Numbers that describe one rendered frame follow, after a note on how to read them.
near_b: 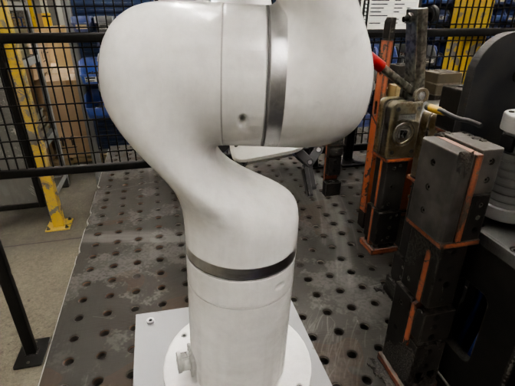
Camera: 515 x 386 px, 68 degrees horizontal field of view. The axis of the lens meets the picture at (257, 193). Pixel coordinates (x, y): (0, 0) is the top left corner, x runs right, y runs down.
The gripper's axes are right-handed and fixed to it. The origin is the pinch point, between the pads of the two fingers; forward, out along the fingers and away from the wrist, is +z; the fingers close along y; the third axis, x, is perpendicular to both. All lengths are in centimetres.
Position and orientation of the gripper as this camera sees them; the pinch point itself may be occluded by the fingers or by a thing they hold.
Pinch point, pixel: (276, 195)
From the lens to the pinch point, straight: 53.3
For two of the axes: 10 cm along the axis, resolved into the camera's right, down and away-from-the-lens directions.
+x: 0.5, 0.0, 10.0
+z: 1.8, 9.8, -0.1
